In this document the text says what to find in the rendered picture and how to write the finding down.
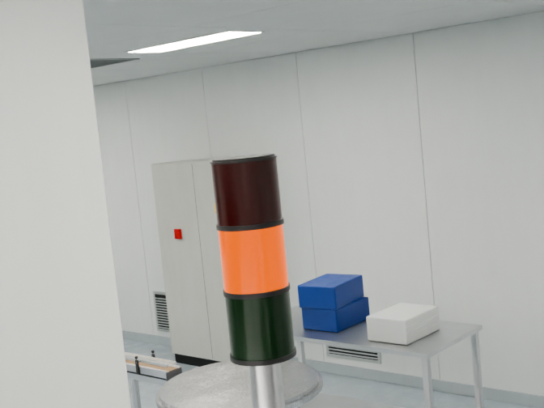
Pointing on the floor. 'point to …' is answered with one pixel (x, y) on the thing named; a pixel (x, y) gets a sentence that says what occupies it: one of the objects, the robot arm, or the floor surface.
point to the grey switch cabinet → (191, 261)
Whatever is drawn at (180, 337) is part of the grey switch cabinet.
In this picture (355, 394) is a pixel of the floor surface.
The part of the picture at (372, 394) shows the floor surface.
